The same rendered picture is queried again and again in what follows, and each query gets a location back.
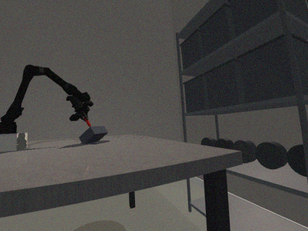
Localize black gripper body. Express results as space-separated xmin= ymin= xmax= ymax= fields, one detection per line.
xmin=69 ymin=100 xmax=93 ymax=121

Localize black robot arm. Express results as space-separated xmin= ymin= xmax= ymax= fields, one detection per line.
xmin=0 ymin=64 xmax=90 ymax=134

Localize grey sloped panel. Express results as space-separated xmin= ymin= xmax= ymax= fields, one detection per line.
xmin=79 ymin=126 xmax=110 ymax=144

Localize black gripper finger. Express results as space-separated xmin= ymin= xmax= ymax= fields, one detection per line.
xmin=76 ymin=114 xmax=85 ymax=121
xmin=80 ymin=109 xmax=89 ymax=121

